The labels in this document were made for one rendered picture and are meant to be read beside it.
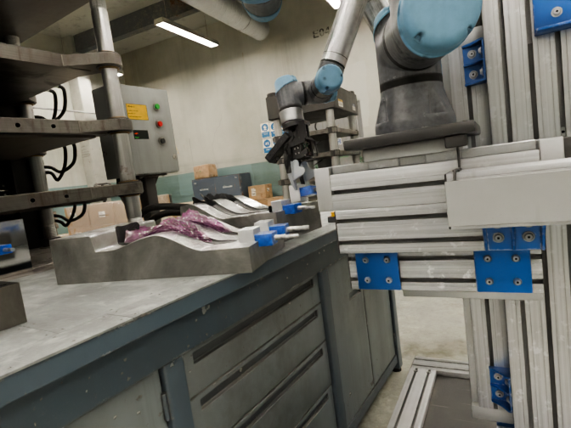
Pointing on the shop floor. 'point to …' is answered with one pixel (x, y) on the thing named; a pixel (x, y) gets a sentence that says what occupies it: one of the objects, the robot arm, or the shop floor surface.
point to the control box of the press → (142, 137)
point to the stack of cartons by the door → (262, 194)
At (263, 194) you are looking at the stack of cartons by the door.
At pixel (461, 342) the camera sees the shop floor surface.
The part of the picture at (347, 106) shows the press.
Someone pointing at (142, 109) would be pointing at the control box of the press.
